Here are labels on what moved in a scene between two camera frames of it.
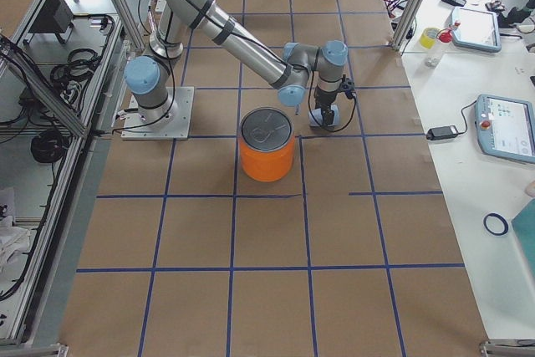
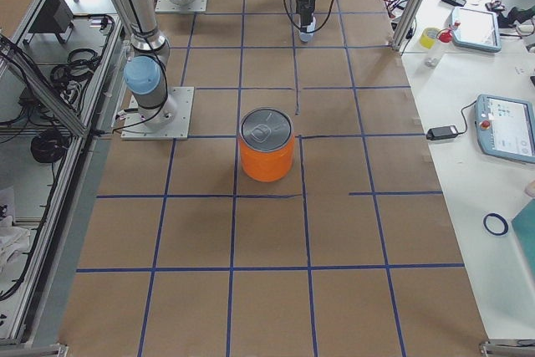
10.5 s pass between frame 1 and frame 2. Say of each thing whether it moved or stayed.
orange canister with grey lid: stayed
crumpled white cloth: stayed
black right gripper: moved
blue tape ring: stayed
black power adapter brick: stayed
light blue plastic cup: moved
